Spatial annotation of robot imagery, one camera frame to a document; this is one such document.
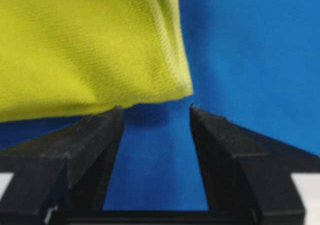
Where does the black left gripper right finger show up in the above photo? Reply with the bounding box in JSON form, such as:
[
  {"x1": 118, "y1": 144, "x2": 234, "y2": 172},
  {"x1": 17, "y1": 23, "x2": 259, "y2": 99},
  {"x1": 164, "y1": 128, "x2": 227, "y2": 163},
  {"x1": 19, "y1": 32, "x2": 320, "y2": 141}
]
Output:
[{"x1": 189, "y1": 106, "x2": 320, "y2": 225}]

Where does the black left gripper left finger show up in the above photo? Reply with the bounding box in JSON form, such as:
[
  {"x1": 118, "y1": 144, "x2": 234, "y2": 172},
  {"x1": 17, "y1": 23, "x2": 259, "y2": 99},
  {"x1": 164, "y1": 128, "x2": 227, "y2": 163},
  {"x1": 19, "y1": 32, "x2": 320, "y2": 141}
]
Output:
[{"x1": 0, "y1": 106, "x2": 124, "y2": 225}]

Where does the yellow-green square towel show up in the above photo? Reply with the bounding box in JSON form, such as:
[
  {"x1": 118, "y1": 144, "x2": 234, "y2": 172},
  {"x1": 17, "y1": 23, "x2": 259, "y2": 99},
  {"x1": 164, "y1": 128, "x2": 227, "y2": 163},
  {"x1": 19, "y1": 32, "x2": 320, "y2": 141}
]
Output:
[{"x1": 0, "y1": 0, "x2": 193, "y2": 122}]

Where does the blue table cloth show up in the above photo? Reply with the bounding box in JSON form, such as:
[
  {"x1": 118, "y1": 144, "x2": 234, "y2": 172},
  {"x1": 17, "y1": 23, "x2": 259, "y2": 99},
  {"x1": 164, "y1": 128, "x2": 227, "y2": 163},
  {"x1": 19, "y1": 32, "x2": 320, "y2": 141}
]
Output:
[{"x1": 0, "y1": 0, "x2": 320, "y2": 211}]

